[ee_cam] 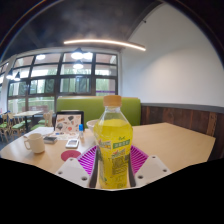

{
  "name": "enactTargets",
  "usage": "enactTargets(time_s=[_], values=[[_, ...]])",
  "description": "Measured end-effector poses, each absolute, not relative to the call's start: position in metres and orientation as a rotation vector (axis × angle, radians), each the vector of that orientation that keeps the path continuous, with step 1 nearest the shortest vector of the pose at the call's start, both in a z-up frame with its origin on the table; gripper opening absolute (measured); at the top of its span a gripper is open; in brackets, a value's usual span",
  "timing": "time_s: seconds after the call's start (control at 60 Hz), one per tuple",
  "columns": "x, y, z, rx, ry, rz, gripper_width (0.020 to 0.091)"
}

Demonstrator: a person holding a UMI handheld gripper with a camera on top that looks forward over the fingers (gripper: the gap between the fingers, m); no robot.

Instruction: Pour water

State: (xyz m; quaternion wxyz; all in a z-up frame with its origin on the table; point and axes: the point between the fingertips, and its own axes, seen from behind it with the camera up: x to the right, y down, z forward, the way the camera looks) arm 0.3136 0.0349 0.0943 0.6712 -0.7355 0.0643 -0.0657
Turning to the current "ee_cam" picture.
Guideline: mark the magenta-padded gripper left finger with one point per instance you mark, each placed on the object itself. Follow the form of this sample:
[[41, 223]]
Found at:
[[71, 170]]

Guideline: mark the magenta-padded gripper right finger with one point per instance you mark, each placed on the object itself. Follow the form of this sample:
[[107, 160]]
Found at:
[[151, 168]]

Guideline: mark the yellow drink bottle orange cap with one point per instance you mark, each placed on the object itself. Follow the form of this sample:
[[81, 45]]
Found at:
[[113, 146]]

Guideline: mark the flat round red coaster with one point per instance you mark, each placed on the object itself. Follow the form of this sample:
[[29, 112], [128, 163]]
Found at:
[[70, 155]]

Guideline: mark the small white flat device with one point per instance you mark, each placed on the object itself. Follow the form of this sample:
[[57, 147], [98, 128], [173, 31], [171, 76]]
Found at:
[[72, 143]]

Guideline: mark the printed menu sheet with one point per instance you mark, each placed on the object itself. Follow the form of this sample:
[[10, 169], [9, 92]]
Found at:
[[65, 136]]

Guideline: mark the small dark flat box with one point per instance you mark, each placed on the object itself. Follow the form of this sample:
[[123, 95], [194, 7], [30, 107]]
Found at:
[[50, 139]]

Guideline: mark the small blue-capped bottle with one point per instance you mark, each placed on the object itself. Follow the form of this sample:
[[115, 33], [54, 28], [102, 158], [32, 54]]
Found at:
[[81, 130]]

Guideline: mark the white ceramic mug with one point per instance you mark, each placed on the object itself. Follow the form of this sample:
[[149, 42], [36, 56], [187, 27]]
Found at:
[[36, 144]]

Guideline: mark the white noodle bowl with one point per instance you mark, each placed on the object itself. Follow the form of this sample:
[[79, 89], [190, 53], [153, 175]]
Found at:
[[91, 125]]

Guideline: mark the white paper booklet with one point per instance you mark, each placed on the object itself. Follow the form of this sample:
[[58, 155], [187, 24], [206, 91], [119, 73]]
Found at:
[[38, 131]]

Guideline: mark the green upholstered bench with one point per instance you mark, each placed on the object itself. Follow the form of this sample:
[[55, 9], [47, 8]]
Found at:
[[86, 106]]

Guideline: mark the group of green-seated wooden chairs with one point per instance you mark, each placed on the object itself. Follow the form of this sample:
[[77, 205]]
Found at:
[[16, 126]]

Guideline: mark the light wooden dining table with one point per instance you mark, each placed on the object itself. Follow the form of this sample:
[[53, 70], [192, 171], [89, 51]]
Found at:
[[28, 113]]

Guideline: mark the large black-framed window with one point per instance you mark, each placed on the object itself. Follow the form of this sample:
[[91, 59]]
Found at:
[[56, 80]]

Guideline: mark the group of pendant lamps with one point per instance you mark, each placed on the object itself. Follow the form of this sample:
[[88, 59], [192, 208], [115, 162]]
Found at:
[[77, 55]]

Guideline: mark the long curved ceiling light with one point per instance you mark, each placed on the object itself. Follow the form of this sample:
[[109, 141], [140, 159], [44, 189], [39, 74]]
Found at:
[[103, 42]]

